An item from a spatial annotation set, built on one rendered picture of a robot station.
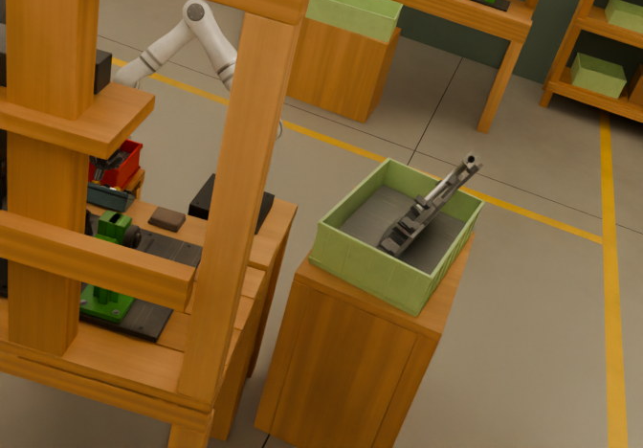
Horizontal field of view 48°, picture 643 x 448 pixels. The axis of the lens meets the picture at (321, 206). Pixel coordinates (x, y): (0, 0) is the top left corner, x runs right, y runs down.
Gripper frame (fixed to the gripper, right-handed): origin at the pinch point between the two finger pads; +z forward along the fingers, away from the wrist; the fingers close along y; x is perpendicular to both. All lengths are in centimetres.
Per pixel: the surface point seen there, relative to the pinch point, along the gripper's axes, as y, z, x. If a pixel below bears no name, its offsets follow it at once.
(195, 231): 35.6, 8.2, -2.7
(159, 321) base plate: 40, 33, -37
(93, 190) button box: 1.7, 5.2, -5.4
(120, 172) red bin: 2.6, -2.8, 12.3
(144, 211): 17.6, 6.9, -0.8
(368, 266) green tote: 92, 3, 6
